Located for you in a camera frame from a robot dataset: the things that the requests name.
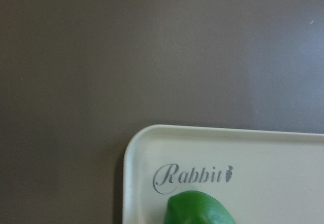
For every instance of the cream rabbit print tray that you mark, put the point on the cream rabbit print tray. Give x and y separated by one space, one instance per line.
259 176

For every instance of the green lime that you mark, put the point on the green lime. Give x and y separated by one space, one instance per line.
196 207

